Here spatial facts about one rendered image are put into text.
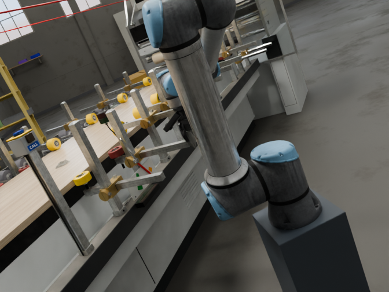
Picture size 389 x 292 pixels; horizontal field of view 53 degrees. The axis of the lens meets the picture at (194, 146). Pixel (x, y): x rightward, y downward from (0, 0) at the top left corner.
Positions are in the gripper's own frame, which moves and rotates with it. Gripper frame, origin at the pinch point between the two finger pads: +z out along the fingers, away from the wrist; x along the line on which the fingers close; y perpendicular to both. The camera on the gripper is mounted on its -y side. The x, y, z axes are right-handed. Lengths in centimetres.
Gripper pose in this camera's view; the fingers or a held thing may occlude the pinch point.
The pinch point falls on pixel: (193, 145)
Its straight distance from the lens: 179.5
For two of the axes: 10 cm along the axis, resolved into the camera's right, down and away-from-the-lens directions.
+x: 3.4, -4.4, 8.3
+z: 3.8, 8.8, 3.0
